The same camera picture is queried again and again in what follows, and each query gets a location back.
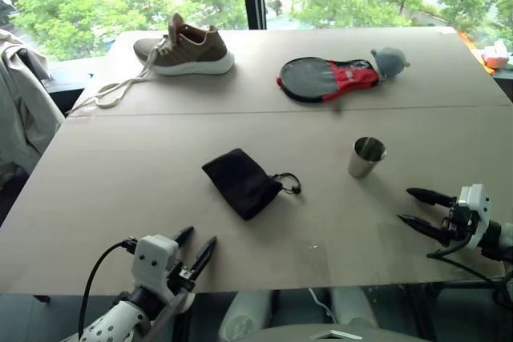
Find stainless steel cup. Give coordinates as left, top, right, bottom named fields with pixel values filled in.
left=347, top=136, right=388, bottom=179

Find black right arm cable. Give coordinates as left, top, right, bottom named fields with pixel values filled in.
left=426, top=237, right=513, bottom=309

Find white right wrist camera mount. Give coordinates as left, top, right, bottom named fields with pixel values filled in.
left=456, top=183, right=492, bottom=250

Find thin white cable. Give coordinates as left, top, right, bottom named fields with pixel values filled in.
left=307, top=288, right=336, bottom=324

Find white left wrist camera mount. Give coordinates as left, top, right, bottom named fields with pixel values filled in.
left=131, top=234, right=180, bottom=300

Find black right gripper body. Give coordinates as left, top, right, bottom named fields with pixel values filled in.
left=439, top=196, right=483, bottom=248

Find pink tissue pack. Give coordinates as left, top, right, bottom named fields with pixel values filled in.
left=479, top=38, right=512, bottom=70

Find red black paddle case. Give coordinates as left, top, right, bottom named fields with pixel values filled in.
left=275, top=57, right=381, bottom=106

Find grey plush toy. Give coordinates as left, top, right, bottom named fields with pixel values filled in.
left=370, top=46, right=412, bottom=81

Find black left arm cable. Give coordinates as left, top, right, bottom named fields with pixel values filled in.
left=77, top=239, right=138, bottom=339

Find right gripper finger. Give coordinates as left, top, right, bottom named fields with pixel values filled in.
left=406, top=187, right=457, bottom=208
left=397, top=213, right=445, bottom=239

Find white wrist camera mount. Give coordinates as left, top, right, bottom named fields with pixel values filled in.
left=131, top=234, right=180, bottom=300
left=456, top=183, right=492, bottom=250

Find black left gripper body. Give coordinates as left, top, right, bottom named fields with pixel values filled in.
left=167, top=260, right=198, bottom=300

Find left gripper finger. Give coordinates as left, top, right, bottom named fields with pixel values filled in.
left=191, top=235, right=219, bottom=280
left=174, top=226, right=196, bottom=247

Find beige coat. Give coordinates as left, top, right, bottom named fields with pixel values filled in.
left=0, top=28, right=66, bottom=177

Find brown sneaker with white sole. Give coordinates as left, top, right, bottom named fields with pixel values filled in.
left=65, top=13, right=236, bottom=115

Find white rounded robot leg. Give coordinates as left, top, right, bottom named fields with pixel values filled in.
left=218, top=289, right=274, bottom=342
left=331, top=287, right=378, bottom=329

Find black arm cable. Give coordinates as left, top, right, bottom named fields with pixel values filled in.
left=426, top=237, right=513, bottom=309
left=77, top=239, right=138, bottom=339

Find black drawstring pouch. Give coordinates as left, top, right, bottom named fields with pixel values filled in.
left=200, top=147, right=302, bottom=222

